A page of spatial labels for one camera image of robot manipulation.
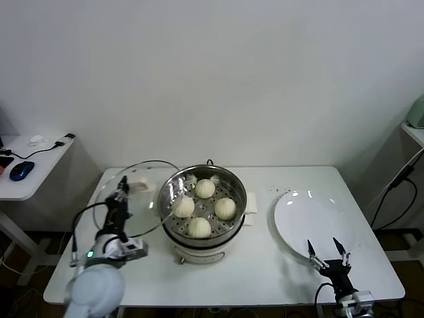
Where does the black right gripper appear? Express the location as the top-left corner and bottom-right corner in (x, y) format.
(306, 236), (358, 299)

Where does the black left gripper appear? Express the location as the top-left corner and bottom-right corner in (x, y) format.
(97, 174), (131, 242)

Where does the round glass pot lid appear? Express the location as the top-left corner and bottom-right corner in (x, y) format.
(93, 160), (186, 238)

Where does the white steamed baozi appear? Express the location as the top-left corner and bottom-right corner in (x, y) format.
(214, 197), (237, 221)
(187, 217), (212, 239)
(194, 179), (216, 199)
(172, 195), (195, 219)

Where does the stainless steel steamer basket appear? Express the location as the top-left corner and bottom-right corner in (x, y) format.
(157, 164), (248, 248)

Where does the white round plate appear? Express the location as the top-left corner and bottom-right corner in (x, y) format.
(273, 189), (357, 264)

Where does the white side desk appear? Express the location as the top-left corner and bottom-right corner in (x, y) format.
(0, 134), (76, 286)

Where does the blue computer mouse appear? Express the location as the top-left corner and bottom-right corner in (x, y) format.
(9, 160), (35, 182)

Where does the pale green appliance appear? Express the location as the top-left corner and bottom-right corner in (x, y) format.
(404, 96), (424, 129)

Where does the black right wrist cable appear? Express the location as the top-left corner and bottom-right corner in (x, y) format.
(313, 282), (335, 307)

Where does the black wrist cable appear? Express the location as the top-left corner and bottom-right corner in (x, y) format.
(68, 201), (110, 268)
(313, 282), (335, 307)

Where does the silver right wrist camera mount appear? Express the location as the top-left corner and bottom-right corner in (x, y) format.
(336, 290), (375, 318)

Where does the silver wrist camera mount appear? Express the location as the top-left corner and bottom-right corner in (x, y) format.
(121, 238), (149, 263)
(336, 290), (375, 318)

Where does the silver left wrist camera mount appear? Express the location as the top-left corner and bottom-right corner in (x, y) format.
(121, 238), (149, 263)

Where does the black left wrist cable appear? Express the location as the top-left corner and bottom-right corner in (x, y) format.
(68, 201), (110, 268)

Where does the black cable with adapter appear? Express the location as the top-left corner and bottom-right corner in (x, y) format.
(0, 132), (75, 160)

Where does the black power cable with plug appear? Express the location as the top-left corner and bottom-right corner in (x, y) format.
(370, 164), (418, 231)

